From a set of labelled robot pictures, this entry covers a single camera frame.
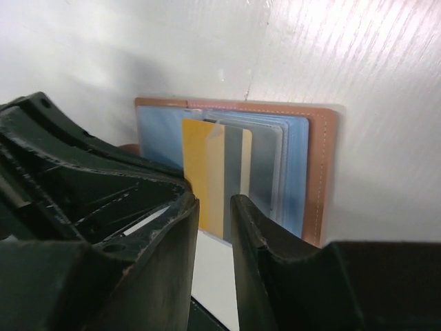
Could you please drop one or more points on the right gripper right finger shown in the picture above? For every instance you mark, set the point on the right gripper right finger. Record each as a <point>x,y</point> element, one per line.
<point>285,283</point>

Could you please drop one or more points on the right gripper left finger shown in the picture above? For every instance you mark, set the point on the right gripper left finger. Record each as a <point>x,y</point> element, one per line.
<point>154,290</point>

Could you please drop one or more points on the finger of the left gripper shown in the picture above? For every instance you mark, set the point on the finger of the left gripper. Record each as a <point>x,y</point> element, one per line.
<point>60,183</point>

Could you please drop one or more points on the brown leather card holder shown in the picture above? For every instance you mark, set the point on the brown leather card holder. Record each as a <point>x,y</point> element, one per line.
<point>323,122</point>

